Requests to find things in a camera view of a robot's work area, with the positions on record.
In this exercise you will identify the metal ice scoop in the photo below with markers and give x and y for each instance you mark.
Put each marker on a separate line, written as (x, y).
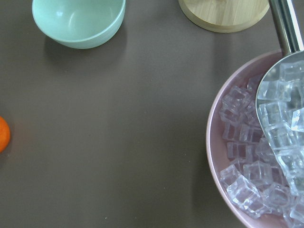
(280, 97)

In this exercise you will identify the mint green bowl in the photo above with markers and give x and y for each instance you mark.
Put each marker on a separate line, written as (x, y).
(80, 24)

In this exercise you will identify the orange fruit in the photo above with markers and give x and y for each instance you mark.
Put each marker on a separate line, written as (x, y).
(4, 134)

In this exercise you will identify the wooden stand with round base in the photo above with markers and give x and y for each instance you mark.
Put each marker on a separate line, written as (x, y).
(224, 16)

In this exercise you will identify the pink bowl of ice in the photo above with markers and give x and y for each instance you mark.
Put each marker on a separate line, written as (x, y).
(244, 167)

